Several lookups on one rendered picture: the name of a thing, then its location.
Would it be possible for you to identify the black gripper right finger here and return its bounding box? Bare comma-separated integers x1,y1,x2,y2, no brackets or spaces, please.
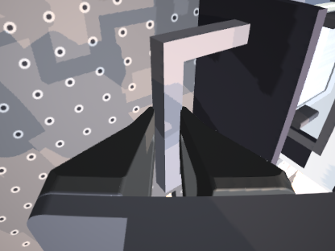
179,106,295,196

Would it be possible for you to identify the black perforated breadboard plate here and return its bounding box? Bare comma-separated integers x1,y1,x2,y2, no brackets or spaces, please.
0,0,200,251

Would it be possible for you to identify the dark grey machine housing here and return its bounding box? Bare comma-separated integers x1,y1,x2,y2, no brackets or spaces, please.
150,0,335,193

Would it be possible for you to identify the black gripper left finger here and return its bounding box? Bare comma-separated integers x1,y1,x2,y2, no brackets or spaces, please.
39,106,155,196

